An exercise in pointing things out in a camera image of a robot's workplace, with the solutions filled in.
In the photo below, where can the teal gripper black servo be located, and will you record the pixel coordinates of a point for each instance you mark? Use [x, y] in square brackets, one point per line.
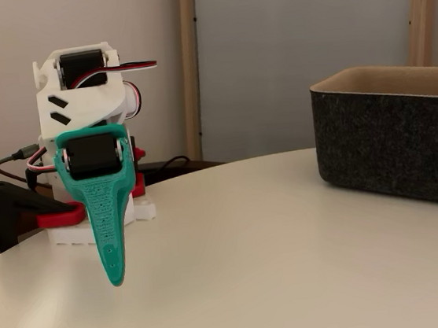
[92, 156]

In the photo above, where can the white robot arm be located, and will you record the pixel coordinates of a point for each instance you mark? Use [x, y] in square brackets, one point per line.
[85, 104]

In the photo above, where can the dark grey felt box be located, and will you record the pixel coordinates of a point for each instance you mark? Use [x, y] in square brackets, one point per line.
[378, 142]

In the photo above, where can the black clamp with red lever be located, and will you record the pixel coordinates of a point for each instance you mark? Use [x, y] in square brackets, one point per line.
[139, 187]

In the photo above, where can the grey board panel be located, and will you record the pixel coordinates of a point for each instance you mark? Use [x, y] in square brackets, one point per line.
[299, 36]

